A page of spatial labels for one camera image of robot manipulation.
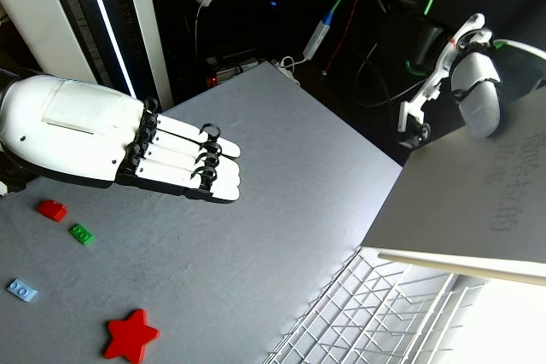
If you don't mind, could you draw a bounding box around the beige book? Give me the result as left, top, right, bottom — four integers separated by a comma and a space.
361, 84, 546, 287

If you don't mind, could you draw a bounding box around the red toy brick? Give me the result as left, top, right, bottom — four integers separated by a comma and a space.
36, 199, 68, 222

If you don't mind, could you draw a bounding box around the green toy brick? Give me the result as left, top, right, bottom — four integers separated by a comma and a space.
69, 223, 96, 247

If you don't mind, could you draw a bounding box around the white cabinet with light strip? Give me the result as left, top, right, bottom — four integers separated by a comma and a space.
0, 0, 174, 110

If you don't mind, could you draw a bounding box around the silver box with red light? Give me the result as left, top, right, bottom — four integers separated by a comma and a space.
206, 56, 260, 86

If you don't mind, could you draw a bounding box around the light blue toy brick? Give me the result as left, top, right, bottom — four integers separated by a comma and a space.
7, 278, 39, 303

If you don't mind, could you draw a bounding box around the grey table cloth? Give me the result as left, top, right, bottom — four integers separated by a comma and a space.
0, 61, 406, 364

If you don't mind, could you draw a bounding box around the red star block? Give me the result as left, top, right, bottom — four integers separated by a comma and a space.
104, 308, 162, 361

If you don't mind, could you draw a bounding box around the white USB adapter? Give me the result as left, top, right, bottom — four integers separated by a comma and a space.
302, 18, 333, 61

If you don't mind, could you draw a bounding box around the long white curved cable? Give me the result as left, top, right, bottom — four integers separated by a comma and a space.
194, 0, 272, 62

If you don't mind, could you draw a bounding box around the white adapter cable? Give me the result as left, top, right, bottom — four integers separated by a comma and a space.
275, 54, 311, 74

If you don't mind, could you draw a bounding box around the thin red wire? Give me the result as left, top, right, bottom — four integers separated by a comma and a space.
334, 0, 369, 55

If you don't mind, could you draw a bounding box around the white wire rack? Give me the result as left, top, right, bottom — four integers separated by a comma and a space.
264, 248, 485, 364

